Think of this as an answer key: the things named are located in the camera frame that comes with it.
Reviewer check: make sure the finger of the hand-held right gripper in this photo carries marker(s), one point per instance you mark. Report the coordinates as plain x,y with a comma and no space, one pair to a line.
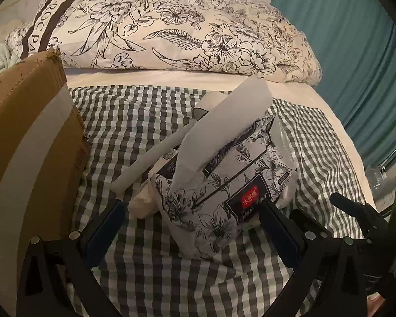
308,221
348,206

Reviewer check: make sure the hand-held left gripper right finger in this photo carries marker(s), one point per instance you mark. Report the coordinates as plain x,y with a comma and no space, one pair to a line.
280,234

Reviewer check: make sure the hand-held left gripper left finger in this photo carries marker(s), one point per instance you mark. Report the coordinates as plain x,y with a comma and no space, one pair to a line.
102,234

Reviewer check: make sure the pale paper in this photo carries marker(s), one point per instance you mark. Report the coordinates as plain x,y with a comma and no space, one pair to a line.
145,201

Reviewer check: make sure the floral tissue pack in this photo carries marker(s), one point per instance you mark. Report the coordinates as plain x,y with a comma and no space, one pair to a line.
217,188

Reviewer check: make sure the white paper tube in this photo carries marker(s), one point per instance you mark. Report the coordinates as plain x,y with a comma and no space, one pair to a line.
145,161

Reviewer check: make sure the brown cardboard box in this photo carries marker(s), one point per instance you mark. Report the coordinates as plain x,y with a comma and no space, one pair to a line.
19,122

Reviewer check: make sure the grey checked cloth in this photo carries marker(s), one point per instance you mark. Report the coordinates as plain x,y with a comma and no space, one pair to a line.
135,119

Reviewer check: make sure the teal curtain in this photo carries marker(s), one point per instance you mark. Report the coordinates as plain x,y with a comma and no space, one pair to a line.
349,56

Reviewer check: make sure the floral duvet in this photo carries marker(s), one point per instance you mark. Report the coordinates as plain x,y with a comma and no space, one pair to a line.
184,33

